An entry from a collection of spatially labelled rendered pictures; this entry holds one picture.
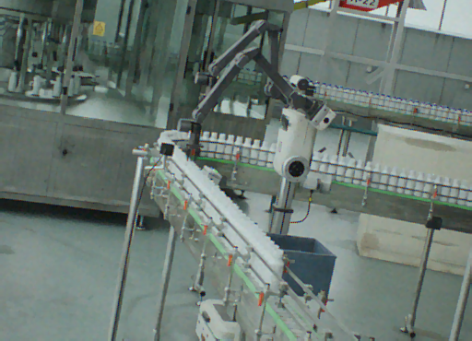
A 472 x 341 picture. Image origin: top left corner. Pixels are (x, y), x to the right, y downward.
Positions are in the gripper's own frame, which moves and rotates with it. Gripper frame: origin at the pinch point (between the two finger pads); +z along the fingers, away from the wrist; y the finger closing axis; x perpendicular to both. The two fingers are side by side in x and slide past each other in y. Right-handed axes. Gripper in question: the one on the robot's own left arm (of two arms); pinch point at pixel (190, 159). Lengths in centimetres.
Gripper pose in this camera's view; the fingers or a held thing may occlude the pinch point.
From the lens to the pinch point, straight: 510.5
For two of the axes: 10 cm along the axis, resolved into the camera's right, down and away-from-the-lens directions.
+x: -2.4, -2.0, 9.5
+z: -1.8, 9.7, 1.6
